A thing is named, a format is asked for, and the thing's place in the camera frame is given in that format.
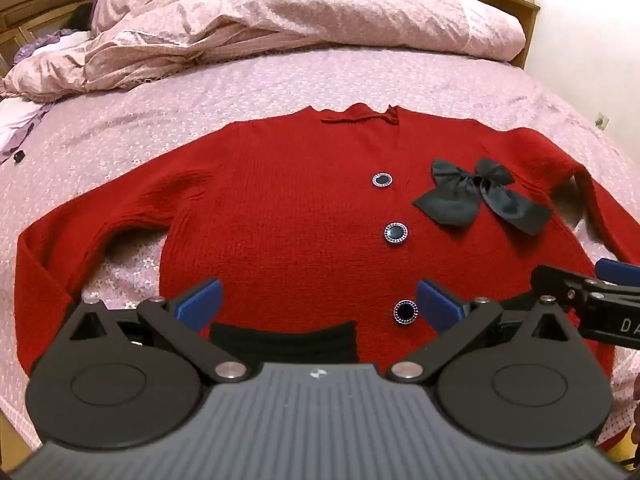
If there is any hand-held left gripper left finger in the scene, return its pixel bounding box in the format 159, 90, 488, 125
67, 278, 249, 382

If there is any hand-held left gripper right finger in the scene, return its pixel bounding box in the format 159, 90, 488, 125
390, 279, 577, 382

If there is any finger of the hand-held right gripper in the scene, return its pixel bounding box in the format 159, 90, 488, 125
530, 265, 598, 313
595, 258, 640, 293

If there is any red knit sweater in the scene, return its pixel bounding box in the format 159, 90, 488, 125
14, 103, 618, 376

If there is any pink floral bed sheet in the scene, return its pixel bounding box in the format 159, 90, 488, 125
0, 45, 640, 453

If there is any purple floral pillow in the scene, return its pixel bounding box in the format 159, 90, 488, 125
0, 26, 93, 165

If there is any pink quilted duvet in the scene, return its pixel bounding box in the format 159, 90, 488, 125
0, 0, 527, 103

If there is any wooden headboard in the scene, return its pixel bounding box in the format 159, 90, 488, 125
0, 0, 103, 77

